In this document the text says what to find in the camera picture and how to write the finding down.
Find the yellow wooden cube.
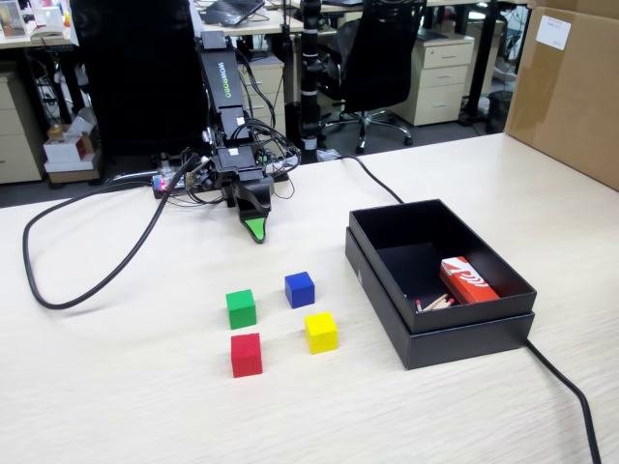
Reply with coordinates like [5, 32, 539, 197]
[304, 311, 339, 356]

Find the black cardboard box lid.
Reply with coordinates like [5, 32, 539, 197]
[343, 226, 536, 371]

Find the black waste bin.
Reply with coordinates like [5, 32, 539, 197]
[486, 90, 515, 135]

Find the black laptop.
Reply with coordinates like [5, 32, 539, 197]
[198, 0, 267, 27]

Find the large brown cardboard box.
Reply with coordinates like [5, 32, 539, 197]
[503, 0, 619, 192]

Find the tall black chair back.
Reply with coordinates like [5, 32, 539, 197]
[70, 0, 212, 159]

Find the black pole with white bands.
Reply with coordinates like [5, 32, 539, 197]
[298, 0, 323, 164]

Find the thin black wire bundle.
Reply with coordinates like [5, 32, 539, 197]
[226, 45, 303, 200]

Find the small framed picture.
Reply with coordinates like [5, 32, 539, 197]
[0, 0, 28, 40]

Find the white box with red print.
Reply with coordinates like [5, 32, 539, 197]
[43, 130, 101, 175]

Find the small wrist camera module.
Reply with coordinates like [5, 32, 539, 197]
[185, 157, 217, 191]

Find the black cardboard box tray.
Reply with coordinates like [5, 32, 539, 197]
[348, 197, 539, 334]

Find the green wooden cube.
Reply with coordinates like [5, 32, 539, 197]
[225, 288, 258, 331]

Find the blue wooden cube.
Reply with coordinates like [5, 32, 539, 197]
[283, 271, 316, 309]

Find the orange and white matchbox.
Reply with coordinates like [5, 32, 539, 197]
[438, 255, 501, 306]

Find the thick black looped cable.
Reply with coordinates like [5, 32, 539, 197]
[21, 180, 171, 311]

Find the thick black long cable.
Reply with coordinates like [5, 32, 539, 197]
[337, 154, 604, 464]

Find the beige three-drawer cabinet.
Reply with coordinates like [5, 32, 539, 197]
[391, 35, 476, 128]

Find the circuit board with red light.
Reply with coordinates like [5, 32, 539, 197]
[151, 153, 194, 200]

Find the beige drawer cabinet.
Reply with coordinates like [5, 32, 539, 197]
[0, 72, 47, 186]
[239, 60, 287, 134]

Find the red wooden cube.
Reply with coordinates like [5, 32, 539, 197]
[230, 332, 264, 379]

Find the black mesh office chair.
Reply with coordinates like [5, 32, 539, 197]
[317, 0, 429, 155]

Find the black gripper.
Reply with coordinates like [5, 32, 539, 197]
[213, 144, 276, 245]

